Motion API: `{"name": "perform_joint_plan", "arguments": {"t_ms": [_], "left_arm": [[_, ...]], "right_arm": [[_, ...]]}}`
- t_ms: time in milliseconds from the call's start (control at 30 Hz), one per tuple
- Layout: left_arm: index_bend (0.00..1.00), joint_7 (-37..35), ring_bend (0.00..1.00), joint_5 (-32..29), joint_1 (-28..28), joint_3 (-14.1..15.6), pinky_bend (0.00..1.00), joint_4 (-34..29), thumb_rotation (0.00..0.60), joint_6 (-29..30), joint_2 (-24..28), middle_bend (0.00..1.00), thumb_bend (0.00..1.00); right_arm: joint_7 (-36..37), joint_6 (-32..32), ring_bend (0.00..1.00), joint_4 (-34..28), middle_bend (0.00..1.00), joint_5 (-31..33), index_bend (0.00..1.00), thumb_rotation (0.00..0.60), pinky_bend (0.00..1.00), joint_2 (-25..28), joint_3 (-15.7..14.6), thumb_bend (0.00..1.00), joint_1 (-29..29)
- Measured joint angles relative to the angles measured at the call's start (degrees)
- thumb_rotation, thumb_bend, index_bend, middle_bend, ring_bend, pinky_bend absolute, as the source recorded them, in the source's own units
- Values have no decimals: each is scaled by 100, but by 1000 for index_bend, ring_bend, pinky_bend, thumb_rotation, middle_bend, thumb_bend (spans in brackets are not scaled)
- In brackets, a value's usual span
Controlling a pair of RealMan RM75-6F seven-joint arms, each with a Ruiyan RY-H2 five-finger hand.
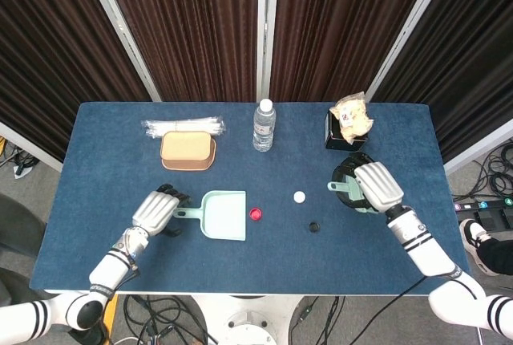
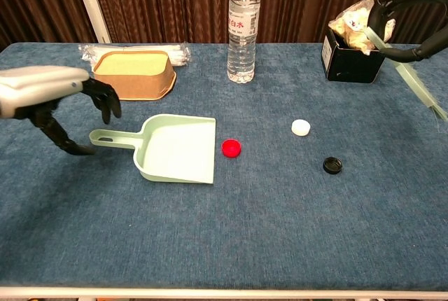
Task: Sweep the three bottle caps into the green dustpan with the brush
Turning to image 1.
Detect blue fabric table cover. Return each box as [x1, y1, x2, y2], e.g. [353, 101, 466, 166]
[30, 101, 480, 296]

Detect mint green plastic dustpan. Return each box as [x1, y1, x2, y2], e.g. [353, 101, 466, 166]
[172, 189, 247, 242]

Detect clear bag of yellow snacks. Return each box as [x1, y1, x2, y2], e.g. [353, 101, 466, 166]
[329, 91, 374, 145]

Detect black floor cable bundle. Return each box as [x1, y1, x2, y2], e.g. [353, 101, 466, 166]
[472, 140, 513, 201]

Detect black cables under table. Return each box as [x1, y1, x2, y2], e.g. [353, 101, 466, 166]
[119, 294, 217, 345]

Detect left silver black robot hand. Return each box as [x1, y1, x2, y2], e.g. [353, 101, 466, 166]
[131, 183, 193, 238]

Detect pack of wrapped white straws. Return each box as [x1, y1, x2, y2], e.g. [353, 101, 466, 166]
[140, 116, 226, 140]

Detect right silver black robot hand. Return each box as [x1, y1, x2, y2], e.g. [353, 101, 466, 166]
[331, 152, 405, 214]

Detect mint green hand brush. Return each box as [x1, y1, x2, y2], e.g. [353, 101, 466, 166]
[327, 176, 364, 202]

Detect black trouser leg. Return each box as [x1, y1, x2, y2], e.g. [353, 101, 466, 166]
[476, 236, 513, 278]

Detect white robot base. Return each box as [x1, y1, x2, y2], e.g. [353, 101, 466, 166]
[192, 294, 306, 345]

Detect dark grey seat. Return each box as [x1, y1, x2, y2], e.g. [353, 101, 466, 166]
[0, 194, 48, 260]

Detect brown kraft paper box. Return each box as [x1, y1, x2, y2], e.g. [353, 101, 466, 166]
[160, 130, 217, 172]

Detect brown curtain partition panel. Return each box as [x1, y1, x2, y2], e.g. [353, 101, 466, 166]
[0, 0, 161, 172]
[79, 0, 269, 104]
[366, 0, 513, 176]
[267, 0, 458, 104]

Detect black and white shoe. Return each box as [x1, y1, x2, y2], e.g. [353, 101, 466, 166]
[459, 218, 500, 277]

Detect black square box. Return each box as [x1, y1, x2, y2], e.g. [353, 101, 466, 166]
[324, 112, 369, 152]

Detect clear water bottle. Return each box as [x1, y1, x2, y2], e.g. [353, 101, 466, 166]
[252, 98, 277, 152]

